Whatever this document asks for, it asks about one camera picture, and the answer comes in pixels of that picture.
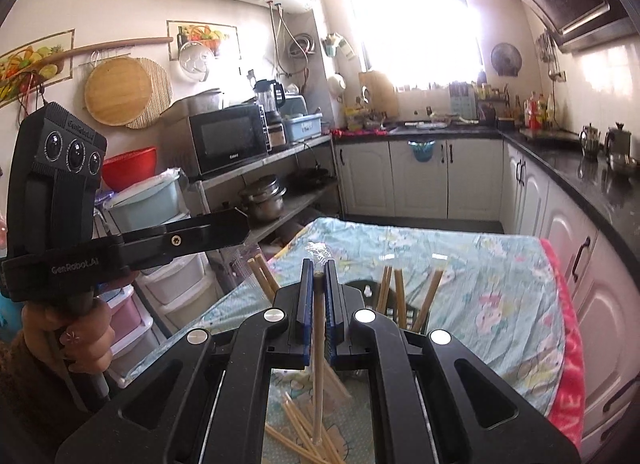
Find black frying pan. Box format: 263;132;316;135
290;166;331;185

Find round bamboo mat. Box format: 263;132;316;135
125;58;173;130

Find dark teapot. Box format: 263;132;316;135
604;121;633;157

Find person's left hand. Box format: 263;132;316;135
20;294;116;376

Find green wall-mounted holder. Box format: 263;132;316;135
322;34;358;60

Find blue plastic box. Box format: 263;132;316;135
282;113;323;141

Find pink blanket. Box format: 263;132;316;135
540;239;586;450

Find black plastic chopstick basket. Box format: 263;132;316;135
345;280;432;345

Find black blender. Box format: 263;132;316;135
252;79;287;150

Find long wooden rolling pin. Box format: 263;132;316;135
30;37;174;67

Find black spice rack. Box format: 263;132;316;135
477;86;521;127

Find pale green knife block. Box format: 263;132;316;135
450;83;480;120

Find pile of bamboo chopsticks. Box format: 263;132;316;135
247;253;445;464

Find coiled hose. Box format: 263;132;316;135
287;33;318;57

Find row of condiment bottles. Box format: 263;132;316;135
522;91;556;130

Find person's left forearm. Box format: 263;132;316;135
0;331;108;425

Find pastel plastic drawer tower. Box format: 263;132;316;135
107;176;208;330

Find stack of steel pots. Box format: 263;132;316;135
239;174;288;222

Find round bamboo tray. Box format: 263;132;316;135
84;56;153;126

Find black kitchen countertop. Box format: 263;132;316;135
332;124;640;255

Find small steel bowl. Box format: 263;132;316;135
607;155;639;176

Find fruit wall poster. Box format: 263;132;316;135
0;29;76;110
166;20;242;62

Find metal shelf rack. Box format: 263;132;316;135
192;134;346;295

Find kitchen window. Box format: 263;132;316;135
340;0;486;90

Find blue hanging bin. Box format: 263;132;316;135
409;140;437;164

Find bamboo chopstick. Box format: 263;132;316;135
305;240;335;447

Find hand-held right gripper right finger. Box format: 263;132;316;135
324;259;583;464

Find grey metal container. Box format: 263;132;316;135
165;89;223;117

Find white kitchen base cabinets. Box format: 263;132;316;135
332;136;640;445

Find hanging steel utensils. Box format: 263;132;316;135
537;31;558;82

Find small wall fan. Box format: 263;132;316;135
490;42;523;77

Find pink plastic drawer tower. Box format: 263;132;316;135
97;289;153;390

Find red plastic basin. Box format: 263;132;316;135
102;147;157;192

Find steel kettle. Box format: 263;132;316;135
579;123;602;157

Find cartoon cat printed tablecloth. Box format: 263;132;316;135
125;216;568;464

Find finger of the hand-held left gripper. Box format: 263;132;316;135
120;208;251;271

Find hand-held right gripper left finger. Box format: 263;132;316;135
57;259;316;464

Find wooden cutting board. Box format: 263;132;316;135
358;70;399;117

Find black microwave oven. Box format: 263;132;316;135
187;104;273;180

